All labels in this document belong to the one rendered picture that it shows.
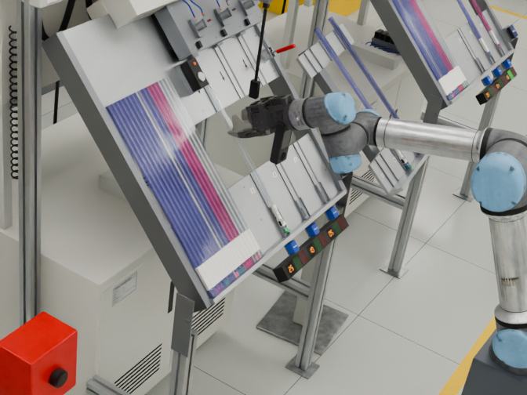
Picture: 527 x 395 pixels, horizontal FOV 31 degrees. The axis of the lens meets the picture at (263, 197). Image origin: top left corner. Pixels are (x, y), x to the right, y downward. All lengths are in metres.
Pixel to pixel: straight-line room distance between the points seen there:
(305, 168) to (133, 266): 0.55
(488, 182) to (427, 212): 2.00
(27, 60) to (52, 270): 0.59
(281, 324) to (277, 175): 0.91
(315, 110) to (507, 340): 0.70
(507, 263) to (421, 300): 1.39
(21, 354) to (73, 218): 0.75
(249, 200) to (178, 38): 0.45
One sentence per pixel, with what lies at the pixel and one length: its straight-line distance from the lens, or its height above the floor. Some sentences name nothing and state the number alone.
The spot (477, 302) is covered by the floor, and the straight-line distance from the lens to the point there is 3.66.
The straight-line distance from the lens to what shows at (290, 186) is 2.55.
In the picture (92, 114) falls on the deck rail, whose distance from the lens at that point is 2.18.
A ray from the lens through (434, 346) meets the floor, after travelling 3.40.
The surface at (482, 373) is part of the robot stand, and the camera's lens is 2.53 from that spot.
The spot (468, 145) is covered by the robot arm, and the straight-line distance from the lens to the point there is 2.27.
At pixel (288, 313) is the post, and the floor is 0.01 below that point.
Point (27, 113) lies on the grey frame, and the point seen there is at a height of 1.04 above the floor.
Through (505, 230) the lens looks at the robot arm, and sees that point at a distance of 2.18.
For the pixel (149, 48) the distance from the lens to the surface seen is 2.36.
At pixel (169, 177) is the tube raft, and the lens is 2.23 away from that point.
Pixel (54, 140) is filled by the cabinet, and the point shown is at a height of 0.62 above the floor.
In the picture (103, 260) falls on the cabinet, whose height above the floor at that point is 0.62.
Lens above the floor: 2.12
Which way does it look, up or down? 32 degrees down
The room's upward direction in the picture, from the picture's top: 9 degrees clockwise
